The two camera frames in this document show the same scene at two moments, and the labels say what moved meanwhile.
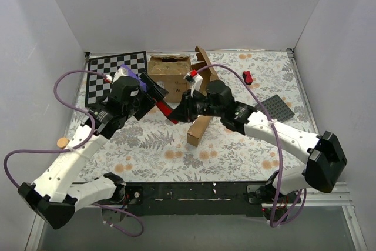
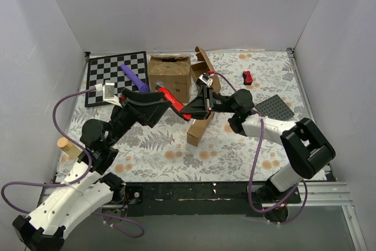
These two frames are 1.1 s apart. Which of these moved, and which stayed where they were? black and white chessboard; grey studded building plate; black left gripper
Moved: black left gripper
Stayed: black and white chessboard; grey studded building plate
